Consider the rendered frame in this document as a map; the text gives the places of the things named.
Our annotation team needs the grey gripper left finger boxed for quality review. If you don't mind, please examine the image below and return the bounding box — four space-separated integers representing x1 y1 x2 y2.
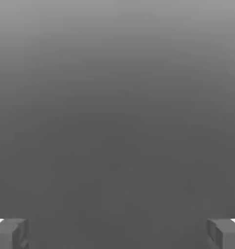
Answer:
0 218 30 249

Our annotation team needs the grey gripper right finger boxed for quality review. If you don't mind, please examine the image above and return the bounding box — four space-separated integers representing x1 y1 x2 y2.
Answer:
206 218 235 249

